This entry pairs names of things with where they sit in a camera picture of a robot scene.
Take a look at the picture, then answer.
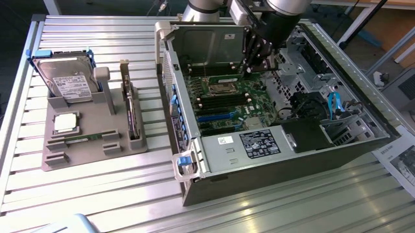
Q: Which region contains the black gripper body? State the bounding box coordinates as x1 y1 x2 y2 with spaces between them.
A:
252 11 303 50

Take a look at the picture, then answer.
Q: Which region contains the green RAM stick white label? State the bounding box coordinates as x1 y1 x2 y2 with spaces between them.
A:
208 75 244 84

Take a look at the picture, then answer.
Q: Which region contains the metal CPU socket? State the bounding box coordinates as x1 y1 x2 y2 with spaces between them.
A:
207 82 237 97

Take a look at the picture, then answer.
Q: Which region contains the black slanted pole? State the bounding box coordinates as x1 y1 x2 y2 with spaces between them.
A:
338 0 383 47

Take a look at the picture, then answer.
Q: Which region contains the green motherboard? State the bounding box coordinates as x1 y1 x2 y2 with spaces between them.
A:
184 69 280 137

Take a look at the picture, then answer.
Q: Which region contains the silver chipset heat sink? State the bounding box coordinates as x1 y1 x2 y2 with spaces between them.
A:
241 119 264 130

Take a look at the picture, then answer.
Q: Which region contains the blue expansion slot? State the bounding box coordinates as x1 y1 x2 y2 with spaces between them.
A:
197 112 235 123

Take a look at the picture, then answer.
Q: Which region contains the white power strip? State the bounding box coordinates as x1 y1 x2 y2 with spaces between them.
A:
372 71 391 86

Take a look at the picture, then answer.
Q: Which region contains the metal disk bay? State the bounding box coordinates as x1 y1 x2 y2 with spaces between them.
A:
319 113 371 144

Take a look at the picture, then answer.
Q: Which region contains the grey power supply unit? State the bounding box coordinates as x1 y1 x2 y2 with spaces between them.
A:
200 125 295 173

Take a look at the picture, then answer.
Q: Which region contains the grey computer tower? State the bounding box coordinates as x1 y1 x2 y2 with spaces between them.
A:
380 67 415 104

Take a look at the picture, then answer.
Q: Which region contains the black open PC case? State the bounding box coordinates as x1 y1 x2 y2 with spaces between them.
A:
155 20 402 207

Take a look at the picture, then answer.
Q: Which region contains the silver hard disk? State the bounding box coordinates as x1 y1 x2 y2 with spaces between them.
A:
36 56 99 104

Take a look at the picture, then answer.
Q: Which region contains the printed paper sheet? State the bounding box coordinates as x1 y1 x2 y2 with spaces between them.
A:
370 124 415 195

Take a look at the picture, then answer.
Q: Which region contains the grey parts rack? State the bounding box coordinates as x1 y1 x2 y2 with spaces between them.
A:
41 66 147 172

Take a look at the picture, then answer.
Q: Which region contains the silver CPU chip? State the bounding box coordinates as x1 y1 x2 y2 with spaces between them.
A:
52 114 79 133

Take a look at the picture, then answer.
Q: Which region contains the silver hard disk drive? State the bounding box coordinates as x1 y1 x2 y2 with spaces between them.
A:
24 49 96 98

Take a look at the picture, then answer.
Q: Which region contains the light blue plastic object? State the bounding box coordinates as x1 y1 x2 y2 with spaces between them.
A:
29 213 101 233

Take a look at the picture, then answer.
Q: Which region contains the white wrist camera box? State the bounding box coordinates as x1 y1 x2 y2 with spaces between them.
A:
228 0 260 25

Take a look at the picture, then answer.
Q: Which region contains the blue disk wire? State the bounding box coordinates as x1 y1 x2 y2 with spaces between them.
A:
326 91 346 121

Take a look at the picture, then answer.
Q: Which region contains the white desk frame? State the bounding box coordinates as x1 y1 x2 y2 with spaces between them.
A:
310 0 415 64

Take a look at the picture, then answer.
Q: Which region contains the graphics card metal bracket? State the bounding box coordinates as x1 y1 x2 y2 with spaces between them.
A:
119 59 143 141

